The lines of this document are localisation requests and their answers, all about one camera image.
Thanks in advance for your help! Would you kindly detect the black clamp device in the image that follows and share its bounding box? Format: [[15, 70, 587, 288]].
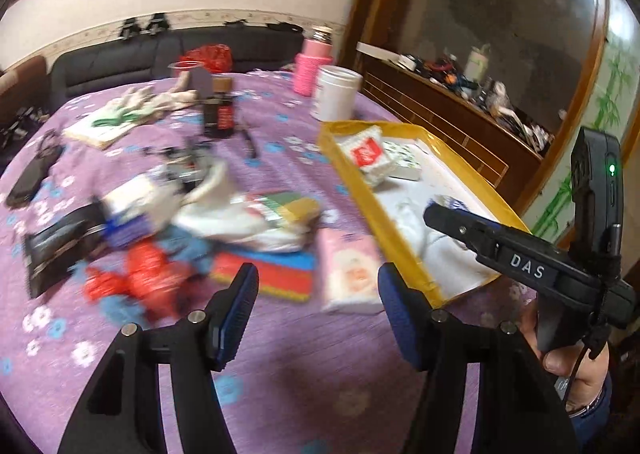
[[146, 13, 172, 36], [117, 17, 146, 40]]

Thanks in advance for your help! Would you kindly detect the person's right hand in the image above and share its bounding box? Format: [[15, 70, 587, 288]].
[[520, 294, 612, 416]]

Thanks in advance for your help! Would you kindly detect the pink tissue packet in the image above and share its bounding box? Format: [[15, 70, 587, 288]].
[[317, 229, 384, 315]]

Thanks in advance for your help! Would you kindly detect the clutter of small items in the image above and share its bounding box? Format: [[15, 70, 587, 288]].
[[395, 47, 556, 150]]

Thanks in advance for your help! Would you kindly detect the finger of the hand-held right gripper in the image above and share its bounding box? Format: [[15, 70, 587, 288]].
[[423, 203, 502, 261]]

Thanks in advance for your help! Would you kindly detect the white glove with green cuff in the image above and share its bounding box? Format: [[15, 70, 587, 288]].
[[87, 87, 161, 127]]

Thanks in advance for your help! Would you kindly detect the pale notebook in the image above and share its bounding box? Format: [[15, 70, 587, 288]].
[[62, 109, 157, 151]]

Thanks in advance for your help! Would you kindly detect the black pen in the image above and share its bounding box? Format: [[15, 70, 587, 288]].
[[240, 121, 261, 161]]

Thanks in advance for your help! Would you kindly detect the grey electric motor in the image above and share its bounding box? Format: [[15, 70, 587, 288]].
[[145, 143, 222, 186]]

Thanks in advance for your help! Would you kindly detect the purple floral tablecloth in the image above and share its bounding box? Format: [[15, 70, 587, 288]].
[[0, 69, 541, 454]]

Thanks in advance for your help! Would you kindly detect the blue tissue packet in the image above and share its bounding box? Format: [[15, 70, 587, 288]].
[[99, 174, 177, 251]]

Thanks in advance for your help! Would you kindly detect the white plastic bag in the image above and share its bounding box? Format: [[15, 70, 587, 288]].
[[172, 158, 316, 255]]

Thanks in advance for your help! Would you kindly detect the yellow tray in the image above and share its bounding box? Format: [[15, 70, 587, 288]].
[[317, 119, 533, 309]]

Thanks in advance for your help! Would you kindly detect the pink bottle with knit sleeve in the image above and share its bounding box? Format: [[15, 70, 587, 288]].
[[292, 24, 336, 96]]

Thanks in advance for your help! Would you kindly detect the beige glove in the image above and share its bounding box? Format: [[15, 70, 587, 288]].
[[152, 88, 201, 112]]

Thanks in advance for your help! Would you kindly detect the person's right forearm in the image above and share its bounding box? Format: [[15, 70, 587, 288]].
[[565, 374, 623, 454]]

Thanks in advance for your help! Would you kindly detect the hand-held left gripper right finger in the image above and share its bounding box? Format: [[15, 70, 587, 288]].
[[377, 263, 587, 454]]

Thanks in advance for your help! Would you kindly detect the black packet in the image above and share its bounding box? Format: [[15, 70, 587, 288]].
[[22, 201, 109, 300]]

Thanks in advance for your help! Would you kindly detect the black gadget pile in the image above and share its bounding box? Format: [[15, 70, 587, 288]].
[[0, 107, 49, 146]]

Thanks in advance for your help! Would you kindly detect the blue towel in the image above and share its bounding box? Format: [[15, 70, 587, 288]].
[[100, 227, 217, 326]]

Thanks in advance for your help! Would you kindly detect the black cable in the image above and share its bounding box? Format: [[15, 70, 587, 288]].
[[562, 321, 608, 415]]

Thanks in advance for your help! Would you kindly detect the wooden sideboard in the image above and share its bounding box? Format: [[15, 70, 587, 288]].
[[356, 42, 557, 191]]

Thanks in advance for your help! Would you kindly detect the black sofa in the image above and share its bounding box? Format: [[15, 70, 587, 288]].
[[50, 24, 346, 100]]

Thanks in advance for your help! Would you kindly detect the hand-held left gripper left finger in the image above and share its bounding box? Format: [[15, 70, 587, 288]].
[[57, 263, 260, 454]]

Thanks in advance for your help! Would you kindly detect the white jar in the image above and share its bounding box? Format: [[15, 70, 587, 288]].
[[310, 65, 364, 123]]

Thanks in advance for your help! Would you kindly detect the red and white tissue packet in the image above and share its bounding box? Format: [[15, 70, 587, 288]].
[[336, 127, 396, 187]]

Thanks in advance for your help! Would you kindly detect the clear plastic cup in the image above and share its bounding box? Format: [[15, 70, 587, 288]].
[[169, 60, 202, 90]]

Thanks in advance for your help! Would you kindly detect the patterned tissue packet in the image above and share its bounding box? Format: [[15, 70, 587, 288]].
[[385, 139, 434, 182]]

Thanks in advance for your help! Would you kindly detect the red green yellow sponge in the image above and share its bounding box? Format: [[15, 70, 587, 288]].
[[250, 191, 322, 231]]

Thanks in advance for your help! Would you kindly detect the dark jar with red label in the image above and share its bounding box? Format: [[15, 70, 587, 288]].
[[200, 77, 237, 140]]

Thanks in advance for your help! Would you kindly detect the brown armchair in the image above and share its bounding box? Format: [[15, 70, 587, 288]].
[[0, 54, 52, 101]]

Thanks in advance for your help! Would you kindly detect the red crumpled plastic wrap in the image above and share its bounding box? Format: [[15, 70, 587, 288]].
[[82, 239, 194, 326]]

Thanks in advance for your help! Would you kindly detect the rainbow striped sponge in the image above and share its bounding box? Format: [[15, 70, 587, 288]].
[[210, 251, 318, 303]]

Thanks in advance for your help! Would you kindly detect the black glasses case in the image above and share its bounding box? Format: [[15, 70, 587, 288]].
[[5, 149, 61, 208]]

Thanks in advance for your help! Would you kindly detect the red plastic bag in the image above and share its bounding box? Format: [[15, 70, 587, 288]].
[[177, 44, 235, 75]]

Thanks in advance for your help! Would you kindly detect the wood framed glass partition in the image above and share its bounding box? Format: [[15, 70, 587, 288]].
[[340, 0, 613, 215]]

